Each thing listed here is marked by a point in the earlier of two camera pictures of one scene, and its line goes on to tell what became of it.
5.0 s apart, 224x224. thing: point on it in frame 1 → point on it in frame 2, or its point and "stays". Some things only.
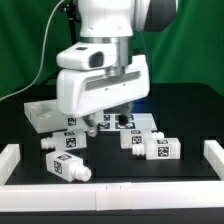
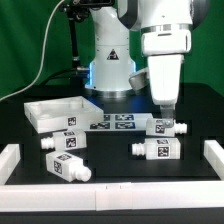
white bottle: (159, 149) stays
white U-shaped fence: (21, 197) stays
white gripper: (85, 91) → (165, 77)
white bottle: (65, 140) stays
